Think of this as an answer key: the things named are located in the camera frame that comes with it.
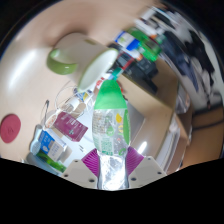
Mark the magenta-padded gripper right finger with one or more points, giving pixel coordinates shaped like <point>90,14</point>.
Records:
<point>146,170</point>

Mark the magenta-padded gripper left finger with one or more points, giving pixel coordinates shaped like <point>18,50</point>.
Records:
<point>80,171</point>

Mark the clear bottle with green cap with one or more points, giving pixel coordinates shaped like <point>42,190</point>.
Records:
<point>110,133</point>

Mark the white and blue carton box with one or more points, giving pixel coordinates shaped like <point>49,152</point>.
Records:
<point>49,143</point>

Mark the maroon packet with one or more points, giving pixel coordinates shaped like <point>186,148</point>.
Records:
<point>70,126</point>

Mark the wooden shelf unit with books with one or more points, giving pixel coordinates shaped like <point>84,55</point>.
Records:
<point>153,110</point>

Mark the flat round red coaster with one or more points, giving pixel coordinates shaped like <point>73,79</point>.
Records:
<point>10,128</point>

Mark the black box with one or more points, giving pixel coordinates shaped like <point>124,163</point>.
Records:
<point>140,71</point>

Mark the green plastic container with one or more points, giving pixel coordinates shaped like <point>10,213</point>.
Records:
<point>150,50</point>

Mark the dark hanging clothes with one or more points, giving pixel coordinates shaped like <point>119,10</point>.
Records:
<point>186,56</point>

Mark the small white and blue bottle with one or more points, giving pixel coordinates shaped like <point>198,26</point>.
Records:
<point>128,40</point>

